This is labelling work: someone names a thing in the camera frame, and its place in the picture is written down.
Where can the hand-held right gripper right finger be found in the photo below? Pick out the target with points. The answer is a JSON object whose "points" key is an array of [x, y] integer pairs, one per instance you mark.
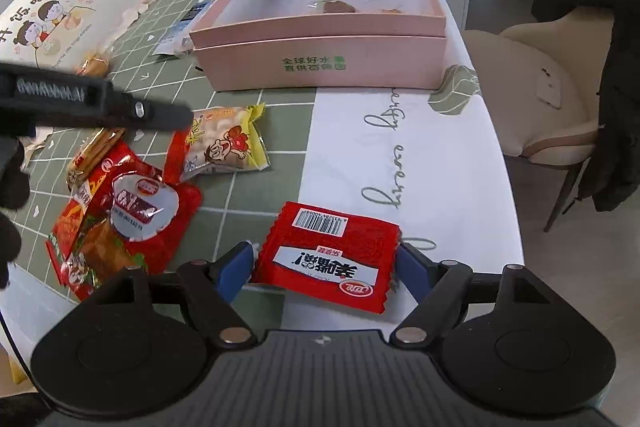
{"points": [[412, 269]]}

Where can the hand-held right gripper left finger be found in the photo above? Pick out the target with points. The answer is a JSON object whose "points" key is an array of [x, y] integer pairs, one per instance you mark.
{"points": [[237, 269]]}

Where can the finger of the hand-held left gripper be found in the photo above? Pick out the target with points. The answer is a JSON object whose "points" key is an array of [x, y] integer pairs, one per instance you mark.
{"points": [[140, 111]]}

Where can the small red snack packet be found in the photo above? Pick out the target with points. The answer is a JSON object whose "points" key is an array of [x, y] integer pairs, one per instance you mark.
{"points": [[175, 154]]}

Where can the clear packet of brown biscuits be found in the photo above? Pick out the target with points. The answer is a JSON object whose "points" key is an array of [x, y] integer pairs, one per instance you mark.
{"points": [[95, 152]]}

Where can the blue snack packet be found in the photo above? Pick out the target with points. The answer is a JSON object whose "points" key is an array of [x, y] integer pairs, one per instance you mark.
{"points": [[177, 38]]}

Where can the red barcode snack packet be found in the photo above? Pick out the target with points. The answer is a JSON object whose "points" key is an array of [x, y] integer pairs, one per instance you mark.
{"points": [[325, 257]]}

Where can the yellow cartoon snack packet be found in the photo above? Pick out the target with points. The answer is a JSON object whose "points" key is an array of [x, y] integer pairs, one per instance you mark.
{"points": [[225, 142]]}

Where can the pink cardboard box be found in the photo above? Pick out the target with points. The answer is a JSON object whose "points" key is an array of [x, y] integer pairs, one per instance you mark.
{"points": [[320, 57]]}

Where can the small bun packet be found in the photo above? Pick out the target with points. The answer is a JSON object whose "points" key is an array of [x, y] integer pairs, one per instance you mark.
{"points": [[92, 67]]}

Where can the red packet white oval label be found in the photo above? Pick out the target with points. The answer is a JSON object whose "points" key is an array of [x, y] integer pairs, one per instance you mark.
{"points": [[135, 212]]}

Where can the green checked tablecloth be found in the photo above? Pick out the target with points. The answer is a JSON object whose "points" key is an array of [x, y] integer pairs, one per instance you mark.
{"points": [[280, 147]]}

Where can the beige dining chair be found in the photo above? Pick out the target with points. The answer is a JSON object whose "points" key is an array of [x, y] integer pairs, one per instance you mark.
{"points": [[550, 132]]}

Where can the clear packet brown snack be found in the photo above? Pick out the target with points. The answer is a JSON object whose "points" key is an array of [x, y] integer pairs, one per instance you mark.
{"points": [[336, 6]]}

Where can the white paper on chair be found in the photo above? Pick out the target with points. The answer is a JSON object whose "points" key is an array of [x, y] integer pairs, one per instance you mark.
{"points": [[548, 89]]}

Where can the small clear snack packet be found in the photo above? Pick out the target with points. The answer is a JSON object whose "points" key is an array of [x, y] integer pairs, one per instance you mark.
{"points": [[392, 11]]}

